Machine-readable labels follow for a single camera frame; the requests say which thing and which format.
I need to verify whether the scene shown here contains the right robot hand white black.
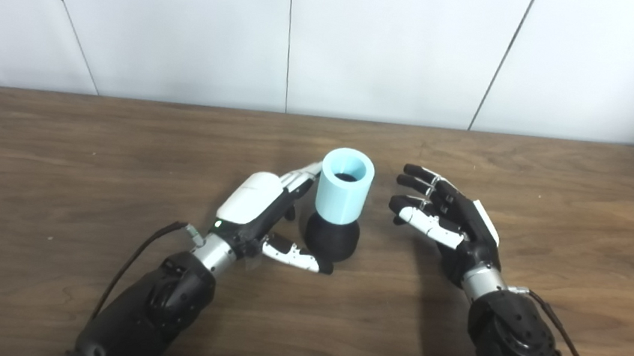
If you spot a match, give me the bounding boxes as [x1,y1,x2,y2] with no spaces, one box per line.
[380,162,515,294]

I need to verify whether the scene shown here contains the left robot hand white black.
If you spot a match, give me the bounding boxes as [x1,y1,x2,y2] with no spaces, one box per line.
[208,150,348,276]

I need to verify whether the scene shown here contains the light-blue hose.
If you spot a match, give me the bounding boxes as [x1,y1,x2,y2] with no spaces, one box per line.
[312,145,378,228]

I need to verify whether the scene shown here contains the black nozzle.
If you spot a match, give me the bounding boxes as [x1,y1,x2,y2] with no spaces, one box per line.
[303,169,367,265]

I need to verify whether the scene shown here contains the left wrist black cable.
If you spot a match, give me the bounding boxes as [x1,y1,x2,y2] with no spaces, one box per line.
[90,211,207,333]

